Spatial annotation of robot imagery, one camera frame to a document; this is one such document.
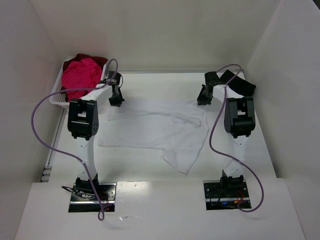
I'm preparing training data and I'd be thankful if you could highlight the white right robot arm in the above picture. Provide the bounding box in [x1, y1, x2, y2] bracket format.
[197, 70, 256, 195]

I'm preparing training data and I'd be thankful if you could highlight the folded black t shirt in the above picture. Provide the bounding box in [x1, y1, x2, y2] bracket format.
[219, 70, 256, 97]

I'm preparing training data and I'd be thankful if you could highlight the white t shirt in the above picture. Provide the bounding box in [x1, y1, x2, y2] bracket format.
[97, 99, 209, 175]

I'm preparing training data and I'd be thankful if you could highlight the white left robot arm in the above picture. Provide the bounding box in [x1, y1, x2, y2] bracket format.
[67, 71, 125, 196]

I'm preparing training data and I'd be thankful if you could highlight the white plastic basket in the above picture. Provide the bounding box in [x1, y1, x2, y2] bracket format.
[49, 63, 112, 108]

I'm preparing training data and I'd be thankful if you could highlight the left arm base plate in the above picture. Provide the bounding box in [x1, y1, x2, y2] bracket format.
[63, 183, 117, 213]

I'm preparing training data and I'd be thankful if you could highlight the pink t shirt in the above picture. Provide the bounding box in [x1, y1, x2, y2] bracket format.
[61, 58, 103, 102]

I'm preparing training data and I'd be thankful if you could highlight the dark red t shirt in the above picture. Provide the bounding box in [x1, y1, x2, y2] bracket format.
[62, 53, 108, 72]

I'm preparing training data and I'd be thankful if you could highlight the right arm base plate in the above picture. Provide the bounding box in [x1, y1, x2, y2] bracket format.
[203, 180, 252, 211]

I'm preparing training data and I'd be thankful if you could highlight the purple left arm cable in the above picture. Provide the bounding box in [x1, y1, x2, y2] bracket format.
[32, 58, 119, 221]

